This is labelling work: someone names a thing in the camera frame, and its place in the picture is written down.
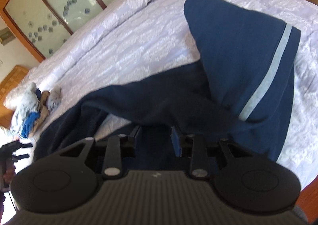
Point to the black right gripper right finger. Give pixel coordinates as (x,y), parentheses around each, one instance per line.
(206,157)

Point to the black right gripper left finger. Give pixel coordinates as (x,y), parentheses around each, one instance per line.
(105,158)

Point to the navy blue striped pants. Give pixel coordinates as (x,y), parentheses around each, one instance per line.
(241,88)

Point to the bright blue folded garment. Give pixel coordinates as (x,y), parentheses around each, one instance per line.
(31,110)

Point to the tan folded garment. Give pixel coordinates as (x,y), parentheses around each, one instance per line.
(44,112)

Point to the grey folded garment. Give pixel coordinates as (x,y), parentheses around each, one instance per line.
(54,100)

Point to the wooden headboard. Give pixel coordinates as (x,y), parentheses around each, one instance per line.
(10,82)

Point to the rolled white quilt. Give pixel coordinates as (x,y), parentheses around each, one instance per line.
(47,74)

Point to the white textured bedspread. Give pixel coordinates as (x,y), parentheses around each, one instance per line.
(157,38)

